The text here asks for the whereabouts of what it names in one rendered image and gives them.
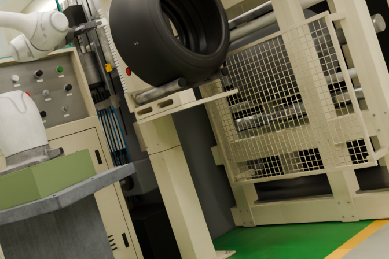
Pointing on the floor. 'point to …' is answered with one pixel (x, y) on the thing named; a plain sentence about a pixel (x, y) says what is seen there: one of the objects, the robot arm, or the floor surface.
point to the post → (164, 152)
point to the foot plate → (223, 254)
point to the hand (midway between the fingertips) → (99, 23)
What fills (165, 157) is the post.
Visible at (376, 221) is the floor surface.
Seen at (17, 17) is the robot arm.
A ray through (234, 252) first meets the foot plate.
